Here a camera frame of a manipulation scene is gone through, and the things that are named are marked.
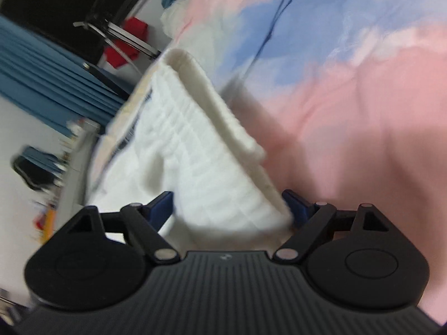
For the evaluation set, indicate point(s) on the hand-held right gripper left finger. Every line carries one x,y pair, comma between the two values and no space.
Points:
161,209

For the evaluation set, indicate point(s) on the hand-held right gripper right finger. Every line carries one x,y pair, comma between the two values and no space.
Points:
297,206

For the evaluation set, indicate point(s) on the white garment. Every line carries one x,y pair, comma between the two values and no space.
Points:
195,167

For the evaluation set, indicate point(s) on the white dressing desk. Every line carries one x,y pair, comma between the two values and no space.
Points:
76,167

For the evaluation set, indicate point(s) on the pastel bed sheet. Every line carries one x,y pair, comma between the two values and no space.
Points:
349,111

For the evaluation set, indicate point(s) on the wavy black framed mirror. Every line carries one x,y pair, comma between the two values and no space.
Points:
38,167

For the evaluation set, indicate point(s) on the red garment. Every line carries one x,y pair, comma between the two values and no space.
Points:
131,36

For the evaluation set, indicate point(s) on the white crumpled quilt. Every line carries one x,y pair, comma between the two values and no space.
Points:
176,19

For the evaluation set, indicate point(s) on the dark window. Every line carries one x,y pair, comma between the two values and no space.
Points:
59,3

